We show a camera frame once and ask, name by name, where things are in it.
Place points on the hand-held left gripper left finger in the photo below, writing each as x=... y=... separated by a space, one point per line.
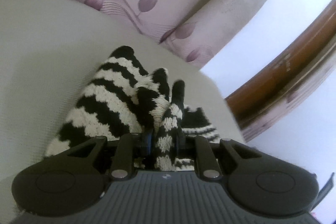
x=146 y=140

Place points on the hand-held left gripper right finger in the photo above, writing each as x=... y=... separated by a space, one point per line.
x=179 y=140

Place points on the black white striped knit cardigan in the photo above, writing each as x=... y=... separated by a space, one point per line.
x=115 y=103

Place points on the grey table cover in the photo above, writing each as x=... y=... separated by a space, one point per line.
x=39 y=56

